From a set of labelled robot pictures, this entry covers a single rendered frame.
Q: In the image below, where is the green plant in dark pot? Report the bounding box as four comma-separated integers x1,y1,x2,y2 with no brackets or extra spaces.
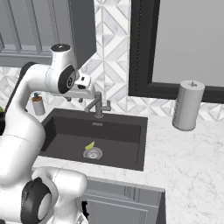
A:
0,106,7,137

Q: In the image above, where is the grey under-sink cupboard panel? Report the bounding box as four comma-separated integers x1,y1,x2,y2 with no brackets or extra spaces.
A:
79,177,166,208

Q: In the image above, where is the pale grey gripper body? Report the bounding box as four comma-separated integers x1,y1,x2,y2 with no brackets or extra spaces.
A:
62,88,97,101

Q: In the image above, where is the grey wall cupboard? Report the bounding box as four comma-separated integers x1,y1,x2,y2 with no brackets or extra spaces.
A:
0,0,97,70

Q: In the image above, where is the grey base cupboard door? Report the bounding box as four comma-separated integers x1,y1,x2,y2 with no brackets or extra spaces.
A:
84,199,160,224

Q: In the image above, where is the yellow-green lemon wedge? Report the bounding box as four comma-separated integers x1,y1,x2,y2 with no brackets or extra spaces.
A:
84,141,96,151

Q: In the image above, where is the grey paper towel roll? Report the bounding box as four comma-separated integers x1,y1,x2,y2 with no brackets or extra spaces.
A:
171,80,207,132

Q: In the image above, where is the dark grey sink basin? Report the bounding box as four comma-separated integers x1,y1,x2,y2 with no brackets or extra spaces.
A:
38,108,149,172

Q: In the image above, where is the round metal sink drain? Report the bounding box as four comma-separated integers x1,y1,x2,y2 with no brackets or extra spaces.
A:
82,146,104,161

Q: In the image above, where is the grey soap dispenser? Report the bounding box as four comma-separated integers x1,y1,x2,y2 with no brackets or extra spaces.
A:
31,92,46,117

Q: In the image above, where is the grey metal tap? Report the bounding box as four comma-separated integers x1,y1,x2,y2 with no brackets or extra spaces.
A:
84,91,112,119

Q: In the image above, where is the black framed window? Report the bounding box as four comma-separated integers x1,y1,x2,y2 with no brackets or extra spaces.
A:
128,0,224,105

